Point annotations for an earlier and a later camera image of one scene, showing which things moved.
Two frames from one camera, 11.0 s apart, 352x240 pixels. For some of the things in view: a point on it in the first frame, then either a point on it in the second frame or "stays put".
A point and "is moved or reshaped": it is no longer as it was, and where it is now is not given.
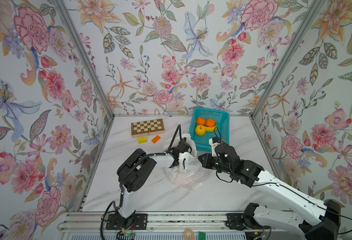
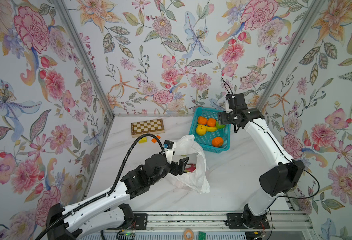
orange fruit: x=210 y=122 stays put
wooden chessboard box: x=147 y=128 stays put
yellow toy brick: x=142 y=140 stays put
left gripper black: x=181 y=151 to x=176 y=167
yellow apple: x=200 y=130 stays put
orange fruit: x=200 y=121 stays put
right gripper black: x=206 y=161 to x=224 y=117
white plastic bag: x=187 y=172 is moved or reshaped
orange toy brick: x=156 y=139 stays put
